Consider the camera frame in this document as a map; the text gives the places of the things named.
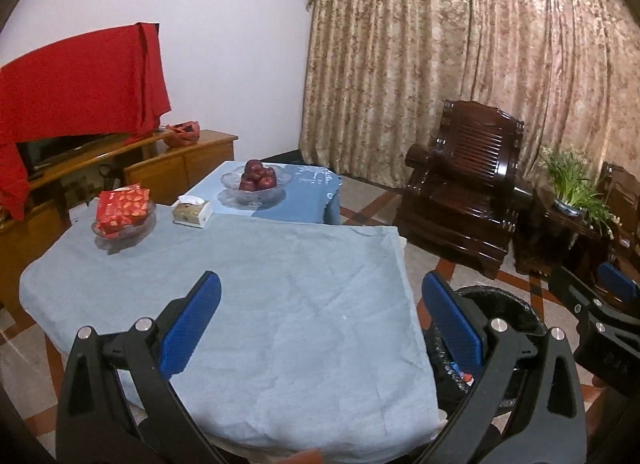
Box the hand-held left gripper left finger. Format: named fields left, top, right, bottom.
left=55, top=271, right=223, bottom=464

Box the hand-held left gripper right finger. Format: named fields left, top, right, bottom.
left=415, top=271, right=587, bottom=464

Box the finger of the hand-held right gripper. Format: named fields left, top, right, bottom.
left=548, top=264, right=608, bottom=340
left=595, top=261, right=640, bottom=305

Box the black lined trash bin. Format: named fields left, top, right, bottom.
left=425, top=285, right=548, bottom=410

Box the dark wooden side table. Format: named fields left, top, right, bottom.
left=512, top=187, right=613, bottom=277

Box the red blue wrapper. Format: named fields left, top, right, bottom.
left=450, top=364, right=476, bottom=387

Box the dark wooden armchair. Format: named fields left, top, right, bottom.
left=392, top=99, right=533, bottom=280
left=595, top=161, right=640, bottom=265

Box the potted green plant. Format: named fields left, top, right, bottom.
left=539, top=144, right=621, bottom=240

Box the light blue towel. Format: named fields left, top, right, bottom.
left=19, top=217, right=448, bottom=462

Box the tissue box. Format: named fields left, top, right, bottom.
left=172, top=195, right=213, bottom=229

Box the red snack packet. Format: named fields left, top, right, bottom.
left=95, top=185, right=152, bottom=237

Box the glass fruit bowl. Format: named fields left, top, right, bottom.
left=220, top=164, right=293, bottom=207

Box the wooden tv cabinet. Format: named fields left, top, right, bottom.
left=0, top=129, right=240, bottom=315

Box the pile of red apples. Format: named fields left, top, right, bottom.
left=238, top=159, right=277, bottom=191

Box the blue tablecloth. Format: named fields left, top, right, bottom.
left=172, top=160, right=343, bottom=226

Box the red bag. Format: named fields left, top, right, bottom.
left=164, top=121, right=202, bottom=146

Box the black television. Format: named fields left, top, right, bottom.
left=15, top=133, right=131, bottom=180

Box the beige patterned curtain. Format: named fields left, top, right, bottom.
left=299, top=0, right=640, bottom=195

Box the red cloth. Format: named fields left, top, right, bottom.
left=0, top=22, right=172, bottom=220

